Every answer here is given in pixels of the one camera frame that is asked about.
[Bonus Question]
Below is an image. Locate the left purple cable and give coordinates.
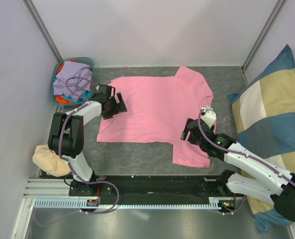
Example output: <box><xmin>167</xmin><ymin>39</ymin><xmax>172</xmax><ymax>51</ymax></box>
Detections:
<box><xmin>57</xmin><ymin>77</ymin><xmax>99</xmax><ymax>185</ymax></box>

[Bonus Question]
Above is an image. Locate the lilac t shirt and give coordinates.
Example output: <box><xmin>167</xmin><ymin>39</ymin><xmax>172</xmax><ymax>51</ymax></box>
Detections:
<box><xmin>53</xmin><ymin>60</ymin><xmax>92</xmax><ymax>103</ymax></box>

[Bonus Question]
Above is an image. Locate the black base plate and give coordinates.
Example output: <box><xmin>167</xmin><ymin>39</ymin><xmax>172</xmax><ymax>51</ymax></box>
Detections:
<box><xmin>68</xmin><ymin>175</ymin><xmax>245</xmax><ymax>206</ymax></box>

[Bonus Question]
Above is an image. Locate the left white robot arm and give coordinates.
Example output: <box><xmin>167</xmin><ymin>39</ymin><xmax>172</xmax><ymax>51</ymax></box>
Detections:
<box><xmin>48</xmin><ymin>85</ymin><xmax>127</xmax><ymax>196</ymax></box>

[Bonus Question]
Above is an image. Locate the teal t shirt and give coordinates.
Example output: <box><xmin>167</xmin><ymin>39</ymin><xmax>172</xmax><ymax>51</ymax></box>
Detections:
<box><xmin>53</xmin><ymin>77</ymin><xmax>92</xmax><ymax>103</ymax></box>

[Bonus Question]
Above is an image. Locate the orange t shirt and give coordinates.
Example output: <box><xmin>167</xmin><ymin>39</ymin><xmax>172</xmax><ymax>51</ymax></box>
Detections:
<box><xmin>56</xmin><ymin>62</ymin><xmax>73</xmax><ymax>104</ymax></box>

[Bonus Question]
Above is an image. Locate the beige cloth bag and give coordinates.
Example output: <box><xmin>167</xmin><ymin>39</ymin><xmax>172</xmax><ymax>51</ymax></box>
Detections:
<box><xmin>32</xmin><ymin>144</ymin><xmax>71</xmax><ymax>177</ymax></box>

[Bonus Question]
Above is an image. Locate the light blue cable duct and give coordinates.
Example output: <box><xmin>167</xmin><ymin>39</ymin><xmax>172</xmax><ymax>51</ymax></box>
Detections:
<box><xmin>34</xmin><ymin>198</ymin><xmax>231</xmax><ymax>210</ymax></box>

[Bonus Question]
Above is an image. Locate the pink t shirt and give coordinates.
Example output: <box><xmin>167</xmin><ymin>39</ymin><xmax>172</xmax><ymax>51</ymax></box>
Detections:
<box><xmin>97</xmin><ymin>66</ymin><xmax>214</xmax><ymax>168</ymax></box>

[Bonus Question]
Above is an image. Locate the left aluminium frame post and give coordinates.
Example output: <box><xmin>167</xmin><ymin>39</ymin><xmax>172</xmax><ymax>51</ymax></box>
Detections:
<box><xmin>23</xmin><ymin>0</ymin><xmax>63</xmax><ymax>62</ymax></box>

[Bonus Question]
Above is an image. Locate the aluminium frame post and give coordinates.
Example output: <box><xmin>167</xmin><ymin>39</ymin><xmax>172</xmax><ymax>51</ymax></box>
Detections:
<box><xmin>23</xmin><ymin>0</ymin><xmax>63</xmax><ymax>62</ymax></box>
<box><xmin>241</xmin><ymin>0</ymin><xmax>287</xmax><ymax>73</ymax></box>

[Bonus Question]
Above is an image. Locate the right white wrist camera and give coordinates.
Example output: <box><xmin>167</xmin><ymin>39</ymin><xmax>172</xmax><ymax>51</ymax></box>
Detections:
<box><xmin>200</xmin><ymin>106</ymin><xmax>216</xmax><ymax>128</ymax></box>

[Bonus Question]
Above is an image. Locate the blue cream checked pillow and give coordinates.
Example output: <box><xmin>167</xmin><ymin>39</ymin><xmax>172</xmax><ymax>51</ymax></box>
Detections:
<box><xmin>226</xmin><ymin>44</ymin><xmax>295</xmax><ymax>234</ymax></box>

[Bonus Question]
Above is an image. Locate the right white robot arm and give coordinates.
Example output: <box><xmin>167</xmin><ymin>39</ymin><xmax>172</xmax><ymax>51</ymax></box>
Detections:
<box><xmin>181</xmin><ymin>118</ymin><xmax>295</xmax><ymax>222</ymax></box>

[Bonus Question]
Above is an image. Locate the teal plastic laundry basket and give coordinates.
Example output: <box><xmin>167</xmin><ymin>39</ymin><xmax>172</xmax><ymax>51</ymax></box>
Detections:
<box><xmin>50</xmin><ymin>57</ymin><xmax>97</xmax><ymax>106</ymax></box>

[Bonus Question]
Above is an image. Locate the right aluminium frame post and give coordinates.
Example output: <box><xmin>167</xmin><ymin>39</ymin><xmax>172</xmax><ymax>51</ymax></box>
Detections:
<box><xmin>241</xmin><ymin>0</ymin><xmax>287</xmax><ymax>73</ymax></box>

